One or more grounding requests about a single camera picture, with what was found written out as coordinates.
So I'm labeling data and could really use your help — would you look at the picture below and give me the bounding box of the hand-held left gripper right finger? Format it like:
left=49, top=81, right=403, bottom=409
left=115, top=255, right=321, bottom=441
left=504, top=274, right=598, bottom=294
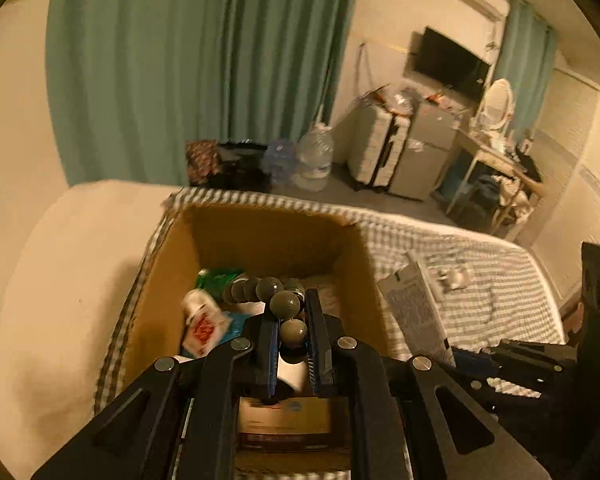
left=305, top=287, right=554, bottom=480

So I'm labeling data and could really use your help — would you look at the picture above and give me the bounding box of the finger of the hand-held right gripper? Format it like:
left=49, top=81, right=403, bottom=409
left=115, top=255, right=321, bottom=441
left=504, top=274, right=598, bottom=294
left=450, top=347, right=557, bottom=402
left=480, top=338, right=579, bottom=377

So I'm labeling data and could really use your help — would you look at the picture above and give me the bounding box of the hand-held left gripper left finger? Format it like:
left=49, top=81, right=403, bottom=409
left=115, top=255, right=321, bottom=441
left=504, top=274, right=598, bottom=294
left=30, top=305, right=282, bottom=480

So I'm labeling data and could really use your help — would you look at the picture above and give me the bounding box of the green bead bracelet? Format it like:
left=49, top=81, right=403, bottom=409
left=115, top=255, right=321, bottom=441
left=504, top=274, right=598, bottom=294
left=222, top=276, right=312, bottom=364

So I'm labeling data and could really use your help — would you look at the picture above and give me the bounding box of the white printed box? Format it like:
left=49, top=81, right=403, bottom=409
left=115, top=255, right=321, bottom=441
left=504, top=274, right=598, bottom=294
left=377, top=250, right=457, bottom=369

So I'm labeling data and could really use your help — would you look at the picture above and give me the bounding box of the cardboard box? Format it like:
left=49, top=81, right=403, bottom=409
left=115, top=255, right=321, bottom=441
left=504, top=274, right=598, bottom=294
left=120, top=200, right=407, bottom=480

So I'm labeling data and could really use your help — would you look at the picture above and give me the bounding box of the blue packet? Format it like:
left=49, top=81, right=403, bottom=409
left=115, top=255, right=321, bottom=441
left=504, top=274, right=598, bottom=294
left=220, top=310, right=262, bottom=347

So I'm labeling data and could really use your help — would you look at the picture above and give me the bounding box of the brown labelled box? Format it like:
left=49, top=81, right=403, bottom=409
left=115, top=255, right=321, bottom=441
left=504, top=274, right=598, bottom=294
left=236, top=395, right=334, bottom=454

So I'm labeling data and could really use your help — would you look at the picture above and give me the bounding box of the red and white packet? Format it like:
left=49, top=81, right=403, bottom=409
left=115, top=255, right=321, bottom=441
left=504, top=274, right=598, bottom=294
left=180, top=290, right=234, bottom=359

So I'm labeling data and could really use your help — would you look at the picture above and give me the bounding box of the green packet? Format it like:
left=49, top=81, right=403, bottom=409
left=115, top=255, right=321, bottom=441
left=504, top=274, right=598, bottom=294
left=196, top=267, right=247, bottom=302

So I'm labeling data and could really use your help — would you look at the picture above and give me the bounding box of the white charger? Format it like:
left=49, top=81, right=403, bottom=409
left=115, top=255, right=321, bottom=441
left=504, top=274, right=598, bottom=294
left=430, top=265, right=474, bottom=292

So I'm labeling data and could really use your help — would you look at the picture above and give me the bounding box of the white wardrobe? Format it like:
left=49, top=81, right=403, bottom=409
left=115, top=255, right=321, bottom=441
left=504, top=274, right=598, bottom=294
left=530, top=67, right=600, bottom=302

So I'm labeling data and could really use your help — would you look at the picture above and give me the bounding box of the wooden desk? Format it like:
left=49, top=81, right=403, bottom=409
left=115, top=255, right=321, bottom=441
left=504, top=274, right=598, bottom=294
left=445, top=127, right=544, bottom=239

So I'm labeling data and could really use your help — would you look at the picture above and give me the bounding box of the clear water jug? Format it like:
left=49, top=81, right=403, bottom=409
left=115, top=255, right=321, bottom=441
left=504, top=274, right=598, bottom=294
left=295, top=122, right=337, bottom=193

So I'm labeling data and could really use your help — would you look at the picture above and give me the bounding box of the blue plastic bag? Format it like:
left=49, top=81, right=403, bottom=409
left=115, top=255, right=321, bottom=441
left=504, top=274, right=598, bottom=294
left=262, top=137, right=302, bottom=187

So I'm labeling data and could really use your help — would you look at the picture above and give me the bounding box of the black bag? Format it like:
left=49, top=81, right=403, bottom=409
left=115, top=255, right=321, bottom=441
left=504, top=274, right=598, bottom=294
left=215, top=140, right=272, bottom=192

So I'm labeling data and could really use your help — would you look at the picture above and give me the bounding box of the white suitcase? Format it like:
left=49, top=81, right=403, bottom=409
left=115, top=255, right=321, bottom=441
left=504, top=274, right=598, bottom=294
left=347, top=95, right=414, bottom=192

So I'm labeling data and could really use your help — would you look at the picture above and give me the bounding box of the patterned bag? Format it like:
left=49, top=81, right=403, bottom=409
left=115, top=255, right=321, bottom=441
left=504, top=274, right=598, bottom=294
left=185, top=140, right=222, bottom=187

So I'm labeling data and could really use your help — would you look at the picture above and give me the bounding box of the grey mini fridge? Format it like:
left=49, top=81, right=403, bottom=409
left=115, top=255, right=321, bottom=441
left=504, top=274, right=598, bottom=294
left=390, top=97, right=469, bottom=202

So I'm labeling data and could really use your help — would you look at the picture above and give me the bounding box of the cream pillow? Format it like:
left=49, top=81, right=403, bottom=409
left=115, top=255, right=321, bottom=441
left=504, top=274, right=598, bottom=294
left=0, top=179, right=182, bottom=461

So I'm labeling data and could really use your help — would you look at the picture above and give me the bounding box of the white oval mirror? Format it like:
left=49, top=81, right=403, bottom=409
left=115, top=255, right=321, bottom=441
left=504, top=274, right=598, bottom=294
left=471, top=78, right=516, bottom=139

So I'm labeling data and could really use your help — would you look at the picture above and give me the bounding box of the narrow green curtain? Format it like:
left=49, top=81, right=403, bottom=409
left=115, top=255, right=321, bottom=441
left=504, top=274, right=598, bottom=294
left=492, top=0, right=561, bottom=134

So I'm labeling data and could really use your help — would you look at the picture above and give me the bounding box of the white charger cable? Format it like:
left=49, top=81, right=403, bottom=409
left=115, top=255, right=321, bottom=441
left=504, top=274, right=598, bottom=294
left=472, top=260, right=502, bottom=333

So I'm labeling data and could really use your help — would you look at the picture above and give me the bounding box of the black wall television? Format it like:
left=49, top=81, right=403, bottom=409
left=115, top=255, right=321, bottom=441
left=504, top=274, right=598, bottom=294
left=411, top=26, right=493, bottom=107

